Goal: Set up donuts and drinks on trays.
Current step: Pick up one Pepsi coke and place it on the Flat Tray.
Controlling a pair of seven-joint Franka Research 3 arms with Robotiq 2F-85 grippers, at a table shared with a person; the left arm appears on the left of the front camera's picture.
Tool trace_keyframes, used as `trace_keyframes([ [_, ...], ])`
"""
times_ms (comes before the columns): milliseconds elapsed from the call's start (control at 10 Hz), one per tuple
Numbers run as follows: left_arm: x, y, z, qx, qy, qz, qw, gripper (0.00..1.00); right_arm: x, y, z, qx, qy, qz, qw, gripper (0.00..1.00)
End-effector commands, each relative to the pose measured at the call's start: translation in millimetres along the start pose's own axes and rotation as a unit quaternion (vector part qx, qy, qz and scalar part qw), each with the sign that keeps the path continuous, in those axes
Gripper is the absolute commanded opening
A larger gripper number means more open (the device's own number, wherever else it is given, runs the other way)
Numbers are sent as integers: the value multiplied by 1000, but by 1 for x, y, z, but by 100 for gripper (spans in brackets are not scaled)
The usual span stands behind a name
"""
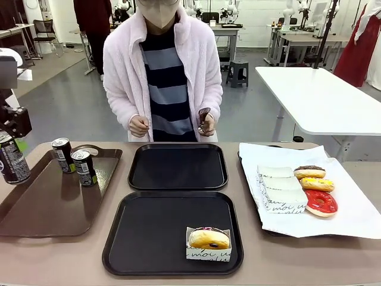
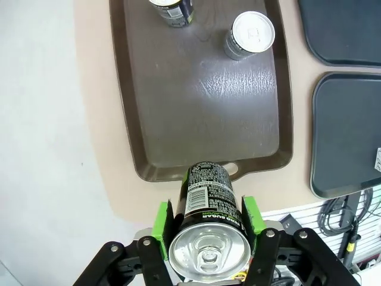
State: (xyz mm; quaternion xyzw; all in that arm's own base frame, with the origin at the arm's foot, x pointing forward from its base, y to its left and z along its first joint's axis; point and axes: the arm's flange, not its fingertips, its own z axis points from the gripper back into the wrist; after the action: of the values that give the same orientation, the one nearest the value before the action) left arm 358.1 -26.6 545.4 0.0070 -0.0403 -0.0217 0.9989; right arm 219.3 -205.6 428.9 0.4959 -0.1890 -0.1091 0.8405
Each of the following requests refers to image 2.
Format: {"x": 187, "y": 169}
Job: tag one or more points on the bread in wrapper near front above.
{"x": 378, "y": 161}

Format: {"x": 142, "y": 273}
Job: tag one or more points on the black plastic serving tray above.
{"x": 342, "y": 134}
{"x": 342, "y": 29}

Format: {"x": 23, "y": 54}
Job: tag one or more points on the white slatted panel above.
{"x": 300, "y": 217}

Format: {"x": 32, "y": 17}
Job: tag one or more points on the black green drink can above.
{"x": 253, "y": 32}
{"x": 171, "y": 13}
{"x": 205, "y": 193}

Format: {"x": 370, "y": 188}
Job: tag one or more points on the brown plastic serving tray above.
{"x": 193, "y": 104}

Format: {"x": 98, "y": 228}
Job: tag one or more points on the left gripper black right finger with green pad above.
{"x": 254, "y": 217}

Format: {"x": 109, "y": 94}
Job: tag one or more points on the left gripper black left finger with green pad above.
{"x": 159, "y": 226}

